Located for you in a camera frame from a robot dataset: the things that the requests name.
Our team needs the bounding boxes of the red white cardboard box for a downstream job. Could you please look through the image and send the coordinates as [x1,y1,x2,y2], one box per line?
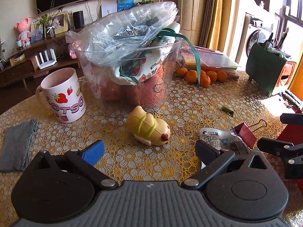
[277,109,302,192]

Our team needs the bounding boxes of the white snack packet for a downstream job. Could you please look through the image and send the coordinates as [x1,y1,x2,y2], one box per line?
[199,128,237,150]

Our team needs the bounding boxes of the red binder clip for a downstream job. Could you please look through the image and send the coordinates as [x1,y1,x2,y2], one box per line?
[234,119,268,149]

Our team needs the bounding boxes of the orange green tissue box organizer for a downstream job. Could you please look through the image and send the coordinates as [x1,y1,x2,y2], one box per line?
[245,43,296,96]

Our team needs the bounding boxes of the small green wrapper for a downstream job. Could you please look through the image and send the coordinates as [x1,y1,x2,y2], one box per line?
[221,106,234,117]

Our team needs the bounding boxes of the yellow dog toy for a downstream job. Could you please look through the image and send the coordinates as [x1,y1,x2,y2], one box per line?
[126,106,170,146]

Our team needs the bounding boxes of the grey cloth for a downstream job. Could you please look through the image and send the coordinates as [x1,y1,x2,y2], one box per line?
[1,119,38,173]

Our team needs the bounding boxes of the pink strawberry mug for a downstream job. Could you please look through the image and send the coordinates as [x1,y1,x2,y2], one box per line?
[35,68,86,124]

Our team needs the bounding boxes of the orange tangerine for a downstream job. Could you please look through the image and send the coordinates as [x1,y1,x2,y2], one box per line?
[185,70,198,84]
[217,70,227,82]
[176,67,188,77]
[200,74,211,88]

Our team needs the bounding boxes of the white washing machine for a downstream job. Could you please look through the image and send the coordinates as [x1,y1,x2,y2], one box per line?
[235,13,273,66]

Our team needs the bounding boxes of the stack of clear plastic folders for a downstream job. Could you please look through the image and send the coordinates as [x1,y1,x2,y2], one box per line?
[178,46,240,79]

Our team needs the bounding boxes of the wooden tv cabinet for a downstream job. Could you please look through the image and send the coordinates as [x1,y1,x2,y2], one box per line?
[1,32,79,87]

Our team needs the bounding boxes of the clear plastic tub with bags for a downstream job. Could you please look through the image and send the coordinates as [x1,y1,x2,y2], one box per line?
[66,2,189,110]

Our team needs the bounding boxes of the yellow curtain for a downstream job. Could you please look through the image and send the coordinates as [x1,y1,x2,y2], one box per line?
[199,0,223,50]

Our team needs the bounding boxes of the pink plush pig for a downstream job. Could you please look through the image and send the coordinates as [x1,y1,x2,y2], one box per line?
[15,17,31,47]

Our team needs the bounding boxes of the black speaker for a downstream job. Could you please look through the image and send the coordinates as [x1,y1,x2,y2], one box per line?
[72,10,85,29]

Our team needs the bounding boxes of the framed photo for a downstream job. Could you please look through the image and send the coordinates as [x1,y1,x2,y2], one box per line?
[51,10,68,35]

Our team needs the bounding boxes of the white tablet board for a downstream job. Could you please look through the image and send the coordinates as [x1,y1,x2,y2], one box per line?
[101,1,118,17]

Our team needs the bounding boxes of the blue picture book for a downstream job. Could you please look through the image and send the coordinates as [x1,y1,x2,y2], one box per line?
[117,0,134,12]

